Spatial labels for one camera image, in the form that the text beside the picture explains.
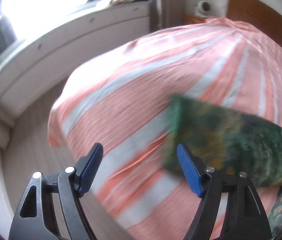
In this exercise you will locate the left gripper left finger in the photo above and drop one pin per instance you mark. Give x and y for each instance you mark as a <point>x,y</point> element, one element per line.
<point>36,214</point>

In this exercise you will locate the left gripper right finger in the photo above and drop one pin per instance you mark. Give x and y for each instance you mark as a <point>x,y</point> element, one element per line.
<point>232,199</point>

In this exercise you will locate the green patterned silk jacket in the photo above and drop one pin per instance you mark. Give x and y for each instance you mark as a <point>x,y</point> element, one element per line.
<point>230,141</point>

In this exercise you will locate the white window bench cabinet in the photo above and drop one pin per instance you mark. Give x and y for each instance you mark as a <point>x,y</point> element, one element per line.
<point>36,67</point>

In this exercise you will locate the pink striped bed sheet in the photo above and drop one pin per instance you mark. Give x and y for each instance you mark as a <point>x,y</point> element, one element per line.
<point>215,86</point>

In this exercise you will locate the wooden nightstand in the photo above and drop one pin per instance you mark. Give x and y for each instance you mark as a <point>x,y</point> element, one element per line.
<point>193,19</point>

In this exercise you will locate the brown wooden headboard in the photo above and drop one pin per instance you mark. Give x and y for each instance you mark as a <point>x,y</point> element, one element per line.
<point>260,15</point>

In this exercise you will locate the white round fan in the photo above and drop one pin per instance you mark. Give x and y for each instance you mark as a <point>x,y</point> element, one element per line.
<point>202,9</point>

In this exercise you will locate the beige curtain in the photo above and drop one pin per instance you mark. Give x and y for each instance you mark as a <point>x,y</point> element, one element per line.
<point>166,14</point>

